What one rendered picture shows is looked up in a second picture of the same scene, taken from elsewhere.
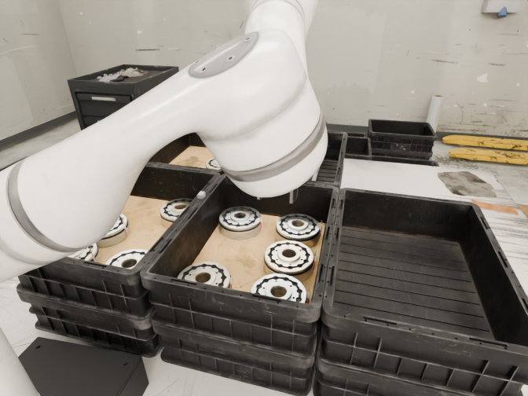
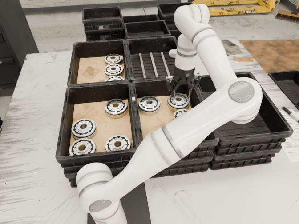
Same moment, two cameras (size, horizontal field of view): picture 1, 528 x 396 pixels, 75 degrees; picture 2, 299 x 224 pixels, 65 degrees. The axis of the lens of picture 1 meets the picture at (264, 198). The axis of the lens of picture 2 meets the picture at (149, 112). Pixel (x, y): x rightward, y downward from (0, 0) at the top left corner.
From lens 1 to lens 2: 0.48 m
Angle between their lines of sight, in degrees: 24
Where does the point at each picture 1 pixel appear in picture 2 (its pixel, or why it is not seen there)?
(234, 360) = (179, 167)
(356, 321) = (233, 140)
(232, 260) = (157, 126)
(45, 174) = (187, 138)
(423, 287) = not seen: hidden behind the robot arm
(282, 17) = (220, 47)
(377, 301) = (225, 126)
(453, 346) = (264, 138)
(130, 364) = (142, 184)
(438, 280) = not seen: hidden behind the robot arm
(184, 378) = (156, 182)
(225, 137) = (245, 115)
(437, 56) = not seen: outside the picture
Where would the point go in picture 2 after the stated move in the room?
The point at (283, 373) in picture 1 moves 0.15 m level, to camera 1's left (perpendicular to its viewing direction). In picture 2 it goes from (200, 165) to (167, 178)
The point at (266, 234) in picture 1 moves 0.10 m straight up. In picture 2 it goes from (163, 107) to (164, 92)
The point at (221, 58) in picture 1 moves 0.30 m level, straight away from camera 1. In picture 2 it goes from (244, 95) to (169, 36)
